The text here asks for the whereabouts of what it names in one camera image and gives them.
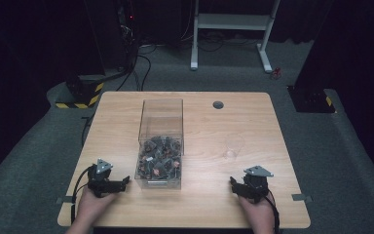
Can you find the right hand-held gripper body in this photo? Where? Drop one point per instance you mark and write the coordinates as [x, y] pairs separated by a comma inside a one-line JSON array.
[[255, 186]]

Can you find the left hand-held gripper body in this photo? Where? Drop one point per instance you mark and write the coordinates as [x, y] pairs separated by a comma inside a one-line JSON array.
[[99, 177]]

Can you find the person's right hand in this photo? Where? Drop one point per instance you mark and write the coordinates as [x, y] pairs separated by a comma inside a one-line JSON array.
[[259, 213]]

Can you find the person's left hand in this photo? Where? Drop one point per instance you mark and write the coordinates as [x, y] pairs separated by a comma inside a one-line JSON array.
[[92, 204]]

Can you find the clear glass cup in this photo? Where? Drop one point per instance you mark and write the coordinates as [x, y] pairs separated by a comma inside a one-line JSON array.
[[233, 145]]

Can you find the pile of dark small pieces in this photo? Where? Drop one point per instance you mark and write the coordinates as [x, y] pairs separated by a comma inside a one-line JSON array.
[[159, 159]]

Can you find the grey tape piece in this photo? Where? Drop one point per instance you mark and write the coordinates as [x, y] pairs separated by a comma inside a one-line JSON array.
[[302, 197], [64, 200]]

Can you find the clear plastic box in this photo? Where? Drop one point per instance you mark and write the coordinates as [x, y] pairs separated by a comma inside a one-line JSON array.
[[161, 123]]

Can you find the grey table grommet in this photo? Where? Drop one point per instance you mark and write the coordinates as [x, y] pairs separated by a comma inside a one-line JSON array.
[[218, 105]]

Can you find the black yellow striped stand base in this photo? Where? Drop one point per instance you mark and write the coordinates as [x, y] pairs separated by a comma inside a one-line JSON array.
[[84, 91]]

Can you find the small red object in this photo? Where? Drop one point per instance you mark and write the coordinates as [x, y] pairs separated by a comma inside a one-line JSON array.
[[276, 73]]

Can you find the white metal stand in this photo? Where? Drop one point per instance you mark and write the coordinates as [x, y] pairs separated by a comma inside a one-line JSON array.
[[230, 21]]

